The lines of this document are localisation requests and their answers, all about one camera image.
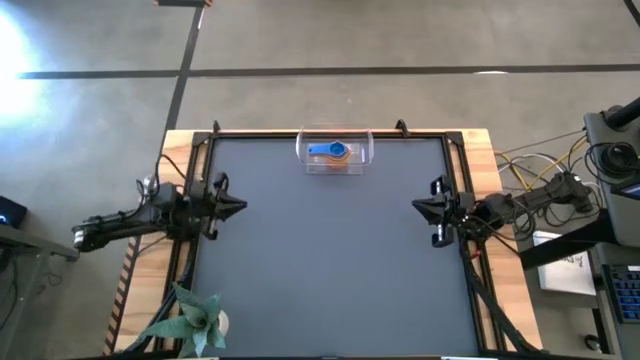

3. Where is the clear plastic basket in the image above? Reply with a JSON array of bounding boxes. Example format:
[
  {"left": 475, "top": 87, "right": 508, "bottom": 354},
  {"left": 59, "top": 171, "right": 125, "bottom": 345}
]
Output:
[{"left": 294, "top": 127, "right": 376, "bottom": 176}]

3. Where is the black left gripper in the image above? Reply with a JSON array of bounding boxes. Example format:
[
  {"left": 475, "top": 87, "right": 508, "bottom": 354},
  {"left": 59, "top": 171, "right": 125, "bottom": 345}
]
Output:
[{"left": 191, "top": 172, "right": 249, "bottom": 241}]

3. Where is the grey equipment cart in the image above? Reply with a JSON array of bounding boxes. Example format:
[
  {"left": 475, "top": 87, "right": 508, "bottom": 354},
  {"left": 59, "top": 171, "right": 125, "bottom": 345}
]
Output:
[{"left": 583, "top": 97, "right": 640, "bottom": 249}]

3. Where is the black coiled cable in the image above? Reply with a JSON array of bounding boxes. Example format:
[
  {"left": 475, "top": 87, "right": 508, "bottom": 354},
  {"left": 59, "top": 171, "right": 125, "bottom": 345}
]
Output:
[{"left": 584, "top": 141, "right": 640, "bottom": 181}]

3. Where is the black yellow striped strip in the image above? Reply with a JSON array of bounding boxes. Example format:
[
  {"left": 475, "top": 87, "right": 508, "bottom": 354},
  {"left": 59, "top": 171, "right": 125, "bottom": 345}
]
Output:
[{"left": 102, "top": 174, "right": 153, "bottom": 356}]

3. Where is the grey metal stand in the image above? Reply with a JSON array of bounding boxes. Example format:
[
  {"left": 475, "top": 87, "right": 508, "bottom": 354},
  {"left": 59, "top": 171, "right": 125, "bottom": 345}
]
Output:
[{"left": 0, "top": 223, "right": 82, "bottom": 351}]

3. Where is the black device with blue light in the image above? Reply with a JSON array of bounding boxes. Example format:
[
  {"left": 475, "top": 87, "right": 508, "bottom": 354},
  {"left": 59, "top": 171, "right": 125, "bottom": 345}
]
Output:
[{"left": 0, "top": 194, "right": 29, "bottom": 230}]

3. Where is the white paper sheet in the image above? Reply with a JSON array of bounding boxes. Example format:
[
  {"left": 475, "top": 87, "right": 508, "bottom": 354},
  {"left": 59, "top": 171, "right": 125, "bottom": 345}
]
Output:
[{"left": 531, "top": 229, "right": 597, "bottom": 296}]

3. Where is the black keyboard with lit keys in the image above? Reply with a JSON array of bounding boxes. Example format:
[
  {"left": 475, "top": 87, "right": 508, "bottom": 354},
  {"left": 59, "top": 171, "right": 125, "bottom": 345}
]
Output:
[{"left": 601, "top": 263, "right": 640, "bottom": 325}]

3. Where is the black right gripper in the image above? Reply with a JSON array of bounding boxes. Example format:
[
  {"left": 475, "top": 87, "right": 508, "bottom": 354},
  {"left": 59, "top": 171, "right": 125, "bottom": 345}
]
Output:
[{"left": 410, "top": 174, "right": 477, "bottom": 249}]

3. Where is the dark grey table mat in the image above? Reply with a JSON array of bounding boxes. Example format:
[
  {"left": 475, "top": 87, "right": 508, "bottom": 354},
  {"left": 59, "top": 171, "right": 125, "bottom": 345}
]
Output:
[{"left": 192, "top": 137, "right": 482, "bottom": 358}]

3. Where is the yellow cable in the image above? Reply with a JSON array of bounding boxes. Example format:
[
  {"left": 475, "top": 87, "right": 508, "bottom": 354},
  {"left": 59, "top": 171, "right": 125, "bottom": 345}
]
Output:
[{"left": 494, "top": 134, "right": 589, "bottom": 194}]

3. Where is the orange measuring cup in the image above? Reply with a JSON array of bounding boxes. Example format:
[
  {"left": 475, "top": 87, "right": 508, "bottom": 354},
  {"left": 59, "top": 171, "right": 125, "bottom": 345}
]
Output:
[{"left": 322, "top": 152, "right": 353, "bottom": 172}]

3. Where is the black pole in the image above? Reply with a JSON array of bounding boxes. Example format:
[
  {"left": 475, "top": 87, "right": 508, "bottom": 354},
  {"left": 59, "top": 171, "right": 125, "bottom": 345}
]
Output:
[{"left": 605, "top": 97, "right": 640, "bottom": 130}]

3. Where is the green plant in white pot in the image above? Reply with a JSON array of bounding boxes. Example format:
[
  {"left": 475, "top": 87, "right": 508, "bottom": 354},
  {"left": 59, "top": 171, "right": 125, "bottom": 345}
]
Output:
[{"left": 139, "top": 282, "right": 231, "bottom": 359}]

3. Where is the black aluminium table frame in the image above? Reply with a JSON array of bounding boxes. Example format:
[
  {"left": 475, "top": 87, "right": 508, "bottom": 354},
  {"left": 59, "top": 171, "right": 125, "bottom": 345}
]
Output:
[{"left": 117, "top": 118, "right": 544, "bottom": 359}]

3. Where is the blue measuring cup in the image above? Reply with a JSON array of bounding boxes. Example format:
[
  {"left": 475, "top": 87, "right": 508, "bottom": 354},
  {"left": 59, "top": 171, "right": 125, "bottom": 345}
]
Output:
[{"left": 306, "top": 141, "right": 350, "bottom": 159}]

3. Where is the black diagonal beam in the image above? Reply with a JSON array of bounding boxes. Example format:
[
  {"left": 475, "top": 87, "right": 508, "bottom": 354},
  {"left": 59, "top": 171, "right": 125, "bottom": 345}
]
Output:
[{"left": 518, "top": 208, "right": 611, "bottom": 271}]

